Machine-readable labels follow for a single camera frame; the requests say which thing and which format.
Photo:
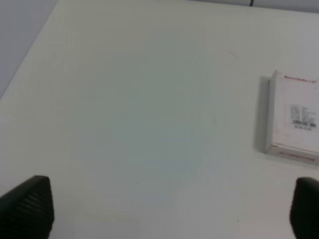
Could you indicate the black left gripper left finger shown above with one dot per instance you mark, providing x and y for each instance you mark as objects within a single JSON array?
[{"x": 27, "y": 211}]

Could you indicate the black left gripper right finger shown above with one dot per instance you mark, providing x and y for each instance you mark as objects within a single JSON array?
[{"x": 304, "y": 213}]

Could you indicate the white cardboard box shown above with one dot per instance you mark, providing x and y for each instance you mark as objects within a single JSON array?
[{"x": 293, "y": 118}]

